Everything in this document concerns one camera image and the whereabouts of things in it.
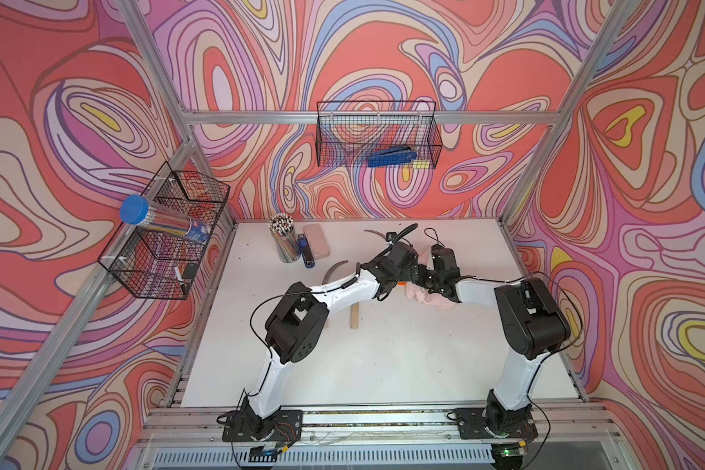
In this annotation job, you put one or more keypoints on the orange handled sickle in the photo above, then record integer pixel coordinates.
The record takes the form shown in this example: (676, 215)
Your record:
(376, 233)

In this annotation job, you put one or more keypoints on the pink terry rag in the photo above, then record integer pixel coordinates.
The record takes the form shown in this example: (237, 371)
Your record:
(421, 295)

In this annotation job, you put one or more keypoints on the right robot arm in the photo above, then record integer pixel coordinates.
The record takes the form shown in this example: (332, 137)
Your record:
(534, 328)

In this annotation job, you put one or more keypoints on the blue tool in basket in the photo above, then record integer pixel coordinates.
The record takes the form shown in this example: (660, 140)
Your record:
(394, 156)

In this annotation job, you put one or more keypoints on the aluminium front rail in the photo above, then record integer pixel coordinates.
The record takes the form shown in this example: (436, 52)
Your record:
(561, 435)

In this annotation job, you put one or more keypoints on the blue capped pencil tube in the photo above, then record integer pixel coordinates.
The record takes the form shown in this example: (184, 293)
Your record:
(138, 211)

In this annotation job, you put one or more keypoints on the wooden handled sickle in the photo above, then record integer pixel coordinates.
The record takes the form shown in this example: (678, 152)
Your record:
(327, 277)
(355, 317)

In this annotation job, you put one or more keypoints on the pink eraser block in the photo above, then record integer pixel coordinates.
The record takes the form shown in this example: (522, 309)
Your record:
(317, 241)

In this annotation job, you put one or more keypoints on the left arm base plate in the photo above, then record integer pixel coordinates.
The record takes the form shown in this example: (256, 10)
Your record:
(243, 426)

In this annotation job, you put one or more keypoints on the pencil cup on table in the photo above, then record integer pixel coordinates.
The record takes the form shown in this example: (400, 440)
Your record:
(282, 229)

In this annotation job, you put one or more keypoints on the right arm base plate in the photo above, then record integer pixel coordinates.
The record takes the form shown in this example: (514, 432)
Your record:
(484, 423)

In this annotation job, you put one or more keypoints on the left wire basket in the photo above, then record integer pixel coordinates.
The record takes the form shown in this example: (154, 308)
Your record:
(154, 265)

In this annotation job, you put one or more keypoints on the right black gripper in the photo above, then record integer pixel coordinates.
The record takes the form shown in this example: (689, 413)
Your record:
(420, 281)

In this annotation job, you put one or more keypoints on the back wire basket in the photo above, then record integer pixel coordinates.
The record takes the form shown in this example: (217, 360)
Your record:
(348, 131)

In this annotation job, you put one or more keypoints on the blue black stapler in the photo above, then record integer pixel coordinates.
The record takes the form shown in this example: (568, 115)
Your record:
(306, 252)

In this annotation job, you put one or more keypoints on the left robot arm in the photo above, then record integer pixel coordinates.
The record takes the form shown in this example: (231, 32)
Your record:
(296, 323)

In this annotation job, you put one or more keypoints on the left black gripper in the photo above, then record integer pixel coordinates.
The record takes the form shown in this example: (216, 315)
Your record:
(408, 272)

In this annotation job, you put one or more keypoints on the wire basket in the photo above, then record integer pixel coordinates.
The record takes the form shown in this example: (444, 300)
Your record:
(154, 265)
(348, 131)

